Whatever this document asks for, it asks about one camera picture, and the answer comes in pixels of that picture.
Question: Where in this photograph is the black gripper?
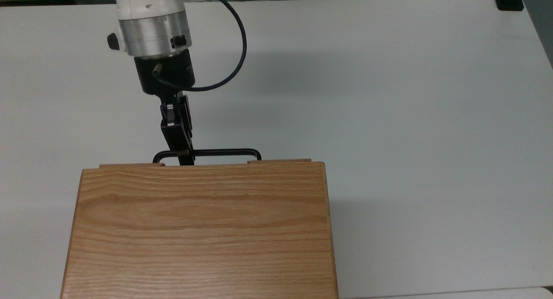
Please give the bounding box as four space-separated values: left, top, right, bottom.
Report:
133 49 196 166

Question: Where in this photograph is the black metal drawer handle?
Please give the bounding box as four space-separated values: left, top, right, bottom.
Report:
99 148 312 169

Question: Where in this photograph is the oak wooden drawer cabinet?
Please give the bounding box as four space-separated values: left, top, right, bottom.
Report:
60 162 340 299

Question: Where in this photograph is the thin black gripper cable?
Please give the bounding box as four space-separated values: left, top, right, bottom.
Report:
153 0 248 92

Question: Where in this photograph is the black table clamp mount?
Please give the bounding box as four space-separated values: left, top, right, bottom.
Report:
492 0 526 11

